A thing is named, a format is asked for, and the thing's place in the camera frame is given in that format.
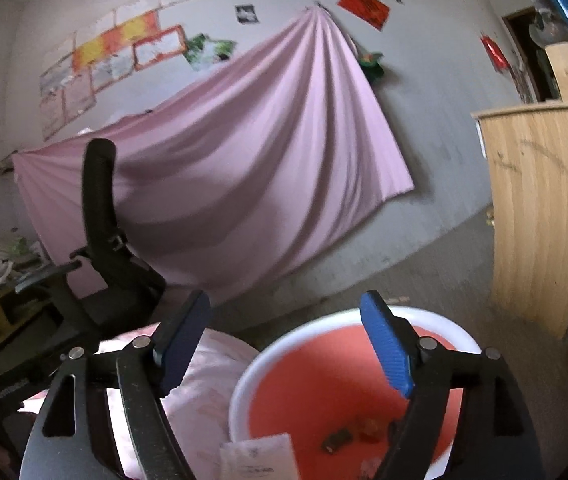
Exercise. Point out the orange basin with white rim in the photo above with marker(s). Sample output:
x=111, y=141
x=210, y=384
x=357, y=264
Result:
x=324, y=380

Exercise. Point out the yellow wooden desk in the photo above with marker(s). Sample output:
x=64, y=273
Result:
x=13, y=310

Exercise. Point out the floral bed sheet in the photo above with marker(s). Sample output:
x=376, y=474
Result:
x=203, y=410

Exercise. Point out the clear plastic bag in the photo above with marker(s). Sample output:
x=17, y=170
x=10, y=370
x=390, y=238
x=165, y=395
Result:
x=549, y=27

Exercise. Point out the red wall poster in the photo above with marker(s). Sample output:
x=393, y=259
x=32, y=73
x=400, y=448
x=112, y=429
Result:
x=365, y=6

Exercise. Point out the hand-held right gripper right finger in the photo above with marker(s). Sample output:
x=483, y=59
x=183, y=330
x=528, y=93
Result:
x=389, y=350

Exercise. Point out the row of framed wall papers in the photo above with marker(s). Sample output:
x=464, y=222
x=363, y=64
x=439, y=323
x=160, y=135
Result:
x=113, y=35

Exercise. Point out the red hanging ornament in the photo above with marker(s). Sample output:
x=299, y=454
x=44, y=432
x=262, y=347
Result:
x=495, y=52

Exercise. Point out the black and white picture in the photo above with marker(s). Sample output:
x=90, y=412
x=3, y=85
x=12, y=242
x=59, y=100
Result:
x=247, y=14

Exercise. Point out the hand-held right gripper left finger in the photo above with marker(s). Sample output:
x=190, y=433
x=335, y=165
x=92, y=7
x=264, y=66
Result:
x=183, y=345

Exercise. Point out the light wooden cabinet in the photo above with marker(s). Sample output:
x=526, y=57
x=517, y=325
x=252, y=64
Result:
x=534, y=200

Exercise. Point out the black office chair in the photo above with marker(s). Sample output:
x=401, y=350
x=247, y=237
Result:
x=101, y=240

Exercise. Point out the white printed paper slip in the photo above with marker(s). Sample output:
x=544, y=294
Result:
x=259, y=460

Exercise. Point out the pile of books and papers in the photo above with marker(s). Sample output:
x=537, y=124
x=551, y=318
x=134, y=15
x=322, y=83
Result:
x=11, y=265

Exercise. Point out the pink hanging cloth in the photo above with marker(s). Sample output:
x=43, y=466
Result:
x=264, y=135

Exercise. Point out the torn green poster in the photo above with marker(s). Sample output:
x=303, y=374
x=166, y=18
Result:
x=211, y=50

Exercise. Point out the green hanging object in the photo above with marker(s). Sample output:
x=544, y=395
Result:
x=371, y=66

